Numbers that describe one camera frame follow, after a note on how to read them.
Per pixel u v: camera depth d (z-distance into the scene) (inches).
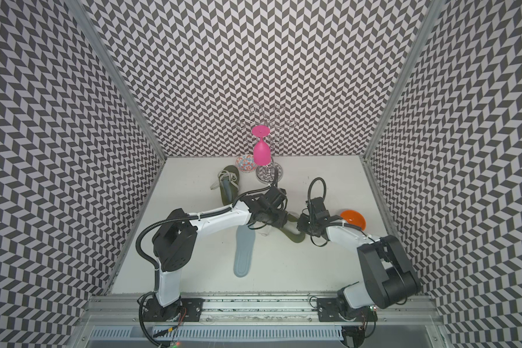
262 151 36.0
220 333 27.3
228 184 40.0
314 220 27.7
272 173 30.3
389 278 16.9
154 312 28.2
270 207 26.8
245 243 34.8
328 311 28.7
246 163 45.4
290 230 35.7
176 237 20.9
